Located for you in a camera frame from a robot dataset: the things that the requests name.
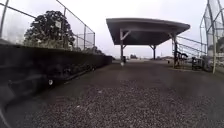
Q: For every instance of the tall mesh fence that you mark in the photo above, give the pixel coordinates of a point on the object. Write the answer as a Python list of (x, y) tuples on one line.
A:
[(213, 33)]

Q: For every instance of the round dark tree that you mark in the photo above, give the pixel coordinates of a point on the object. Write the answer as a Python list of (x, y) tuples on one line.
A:
[(50, 30)]

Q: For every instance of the flat roofed shelter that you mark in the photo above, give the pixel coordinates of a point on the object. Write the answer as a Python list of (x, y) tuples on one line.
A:
[(143, 30)]

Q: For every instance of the dark low wall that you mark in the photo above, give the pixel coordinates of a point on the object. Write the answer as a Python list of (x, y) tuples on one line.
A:
[(40, 60)]

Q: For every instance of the metal bleachers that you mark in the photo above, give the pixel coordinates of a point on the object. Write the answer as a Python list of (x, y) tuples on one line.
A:
[(180, 55)]

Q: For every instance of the grey gravel path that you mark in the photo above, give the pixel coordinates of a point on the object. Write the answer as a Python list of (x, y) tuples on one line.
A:
[(133, 100)]

